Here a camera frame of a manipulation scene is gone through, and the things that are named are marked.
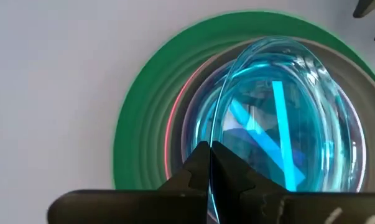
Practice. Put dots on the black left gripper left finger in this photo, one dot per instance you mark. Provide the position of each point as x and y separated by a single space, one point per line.
162 205

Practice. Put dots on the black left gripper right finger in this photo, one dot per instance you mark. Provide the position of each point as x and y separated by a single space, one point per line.
268 207

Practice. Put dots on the clear blue plastic plate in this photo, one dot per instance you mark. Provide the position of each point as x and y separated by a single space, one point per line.
283 102

